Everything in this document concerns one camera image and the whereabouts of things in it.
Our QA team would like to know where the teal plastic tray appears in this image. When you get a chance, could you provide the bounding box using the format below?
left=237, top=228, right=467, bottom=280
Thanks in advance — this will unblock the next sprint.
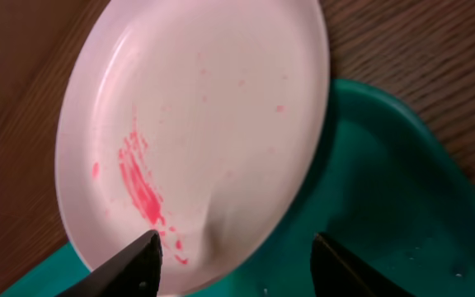
left=0, top=78, right=475, bottom=297

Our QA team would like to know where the white plate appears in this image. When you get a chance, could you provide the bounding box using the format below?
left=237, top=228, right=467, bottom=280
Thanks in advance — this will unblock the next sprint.
left=55, top=0, right=330, bottom=295

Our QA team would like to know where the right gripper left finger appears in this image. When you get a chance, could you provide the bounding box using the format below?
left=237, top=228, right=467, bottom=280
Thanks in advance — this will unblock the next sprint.
left=58, top=230, right=163, bottom=297

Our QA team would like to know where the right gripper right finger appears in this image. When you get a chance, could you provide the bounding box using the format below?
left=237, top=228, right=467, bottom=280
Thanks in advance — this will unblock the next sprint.
left=310, top=233, right=412, bottom=297

